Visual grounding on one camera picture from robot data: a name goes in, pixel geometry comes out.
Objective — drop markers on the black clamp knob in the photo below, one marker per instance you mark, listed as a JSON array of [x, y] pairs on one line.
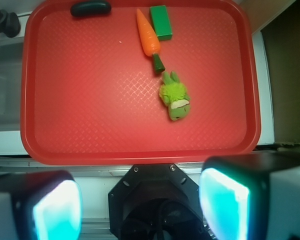
[[9, 24]]

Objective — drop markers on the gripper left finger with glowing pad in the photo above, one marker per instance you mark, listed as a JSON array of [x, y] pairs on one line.
[[40, 206]]

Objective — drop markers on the green plush toy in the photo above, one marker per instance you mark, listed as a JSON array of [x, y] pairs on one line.
[[174, 95]]

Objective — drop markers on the orange toy carrot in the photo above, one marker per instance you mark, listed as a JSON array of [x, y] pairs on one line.
[[149, 41]]

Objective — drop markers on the dark green toy cucumber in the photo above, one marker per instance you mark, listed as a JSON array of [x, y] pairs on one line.
[[90, 8]]

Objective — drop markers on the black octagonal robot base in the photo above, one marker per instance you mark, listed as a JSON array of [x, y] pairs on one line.
[[156, 202]]

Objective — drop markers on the red plastic tray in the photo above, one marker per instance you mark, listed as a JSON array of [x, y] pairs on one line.
[[89, 94]]

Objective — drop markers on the green rectangular block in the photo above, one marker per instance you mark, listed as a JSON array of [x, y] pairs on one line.
[[161, 22]]

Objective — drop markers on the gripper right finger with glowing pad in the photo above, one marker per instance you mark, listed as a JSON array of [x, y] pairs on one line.
[[253, 196]]

